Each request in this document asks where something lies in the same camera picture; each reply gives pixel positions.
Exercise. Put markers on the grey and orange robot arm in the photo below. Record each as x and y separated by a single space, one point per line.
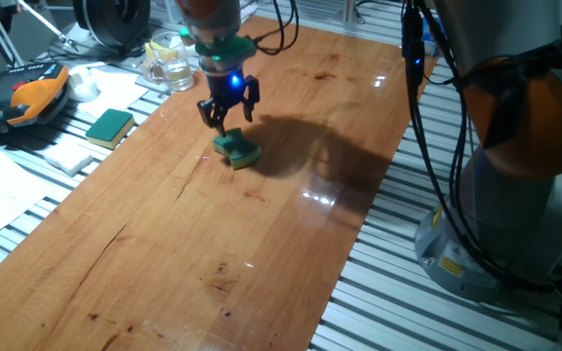
505 195

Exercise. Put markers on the orange and black teach pendant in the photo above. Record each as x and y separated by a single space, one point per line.
32 97

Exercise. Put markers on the clear glass mug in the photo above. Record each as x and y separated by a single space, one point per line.
173 63

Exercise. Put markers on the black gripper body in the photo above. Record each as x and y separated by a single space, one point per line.
227 90

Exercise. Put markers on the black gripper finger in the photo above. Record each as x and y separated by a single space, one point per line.
252 95
210 114

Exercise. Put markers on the white foam block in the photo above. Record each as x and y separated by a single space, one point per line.
68 158

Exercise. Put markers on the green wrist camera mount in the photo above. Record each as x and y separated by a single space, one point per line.
234 51

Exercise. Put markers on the rectangular green and yellow sponge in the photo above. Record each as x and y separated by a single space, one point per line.
108 126

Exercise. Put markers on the curved green and yellow sponge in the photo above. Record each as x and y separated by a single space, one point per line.
239 151

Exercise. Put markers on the blue wet wipe packet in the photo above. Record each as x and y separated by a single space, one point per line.
431 44

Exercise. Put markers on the black round spool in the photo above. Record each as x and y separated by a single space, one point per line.
110 19

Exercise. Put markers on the thin metal rod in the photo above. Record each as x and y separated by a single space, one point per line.
54 27

